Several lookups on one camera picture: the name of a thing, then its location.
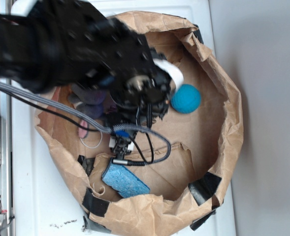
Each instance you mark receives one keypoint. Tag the white padded gripper finger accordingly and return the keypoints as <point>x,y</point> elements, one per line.
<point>173,71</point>

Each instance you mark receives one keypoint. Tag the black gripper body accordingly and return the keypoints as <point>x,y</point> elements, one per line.
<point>126,67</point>

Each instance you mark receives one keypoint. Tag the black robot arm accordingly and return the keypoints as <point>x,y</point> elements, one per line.
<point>61,42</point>

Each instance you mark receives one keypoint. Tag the blue rubber ball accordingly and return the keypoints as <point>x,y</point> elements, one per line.
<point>186,100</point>

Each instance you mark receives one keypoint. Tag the grey plush mouse toy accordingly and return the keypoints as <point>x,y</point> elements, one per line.
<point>90,103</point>

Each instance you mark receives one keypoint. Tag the brown paper bag bin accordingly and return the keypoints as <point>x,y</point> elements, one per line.
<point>206,144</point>

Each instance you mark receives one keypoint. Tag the blue sponge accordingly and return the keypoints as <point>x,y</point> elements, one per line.
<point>125,182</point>

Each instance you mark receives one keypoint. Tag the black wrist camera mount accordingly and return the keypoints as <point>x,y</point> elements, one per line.
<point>120,143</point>

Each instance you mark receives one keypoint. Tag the metal frame rail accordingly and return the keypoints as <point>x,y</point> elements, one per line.
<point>6,194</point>

